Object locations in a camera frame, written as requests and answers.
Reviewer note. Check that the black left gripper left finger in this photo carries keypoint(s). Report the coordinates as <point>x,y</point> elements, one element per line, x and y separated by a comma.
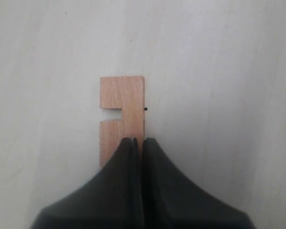
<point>111,200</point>

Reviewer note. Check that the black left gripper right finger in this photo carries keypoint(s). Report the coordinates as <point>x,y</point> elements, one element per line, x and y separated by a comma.
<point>172,201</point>

